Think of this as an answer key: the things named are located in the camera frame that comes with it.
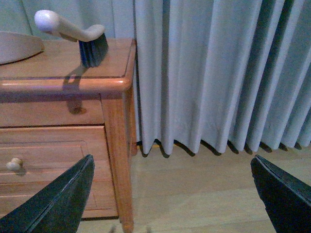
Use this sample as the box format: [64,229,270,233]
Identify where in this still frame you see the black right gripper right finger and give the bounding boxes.
[251,155,311,233]

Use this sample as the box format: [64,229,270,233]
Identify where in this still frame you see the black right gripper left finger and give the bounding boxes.
[0,155,94,233]

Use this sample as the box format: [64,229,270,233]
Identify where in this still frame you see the beige plastic dustpan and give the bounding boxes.
[0,31,44,65]

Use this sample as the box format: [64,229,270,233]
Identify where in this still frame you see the beige hand brush dark bristles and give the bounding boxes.
[35,10,108,68]

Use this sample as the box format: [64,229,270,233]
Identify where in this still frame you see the wooden nightstand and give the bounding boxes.
[0,38,137,233]

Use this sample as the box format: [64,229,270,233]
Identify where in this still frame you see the light grey curtain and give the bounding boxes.
[0,0,311,156]

